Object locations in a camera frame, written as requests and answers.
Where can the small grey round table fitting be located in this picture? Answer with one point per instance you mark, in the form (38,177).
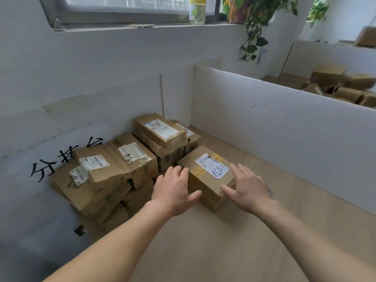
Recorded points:
(270,192)

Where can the person's right hand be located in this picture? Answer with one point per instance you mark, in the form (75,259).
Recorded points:
(252,193)

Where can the grey wall socket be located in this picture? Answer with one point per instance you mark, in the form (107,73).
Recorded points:
(79,230)

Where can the person's right forearm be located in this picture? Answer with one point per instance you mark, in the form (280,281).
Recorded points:
(323,246)

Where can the box yellow tape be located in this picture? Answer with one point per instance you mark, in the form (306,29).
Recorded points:
(205,187)

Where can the white paper wall notice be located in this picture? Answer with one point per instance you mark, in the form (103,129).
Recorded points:
(262,54)

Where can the heap of brown cartons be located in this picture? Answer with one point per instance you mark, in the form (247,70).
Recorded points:
(329,74)

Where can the person's left forearm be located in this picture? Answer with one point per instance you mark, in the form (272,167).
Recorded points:
(108,249)

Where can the yellow bottle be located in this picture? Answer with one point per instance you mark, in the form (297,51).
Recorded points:
(197,13)

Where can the person's left hand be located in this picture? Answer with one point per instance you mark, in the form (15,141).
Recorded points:
(173,193)

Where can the dark-framed window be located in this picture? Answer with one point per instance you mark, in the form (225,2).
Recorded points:
(117,16)

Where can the plain brown carton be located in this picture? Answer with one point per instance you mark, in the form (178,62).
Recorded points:
(367,36)

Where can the small green hanging plant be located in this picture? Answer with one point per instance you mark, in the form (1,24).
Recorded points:
(318,10)

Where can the pile of parcels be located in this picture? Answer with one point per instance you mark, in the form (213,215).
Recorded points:
(102,173)

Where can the green potted trailing plant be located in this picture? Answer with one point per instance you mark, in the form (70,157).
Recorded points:
(252,14)

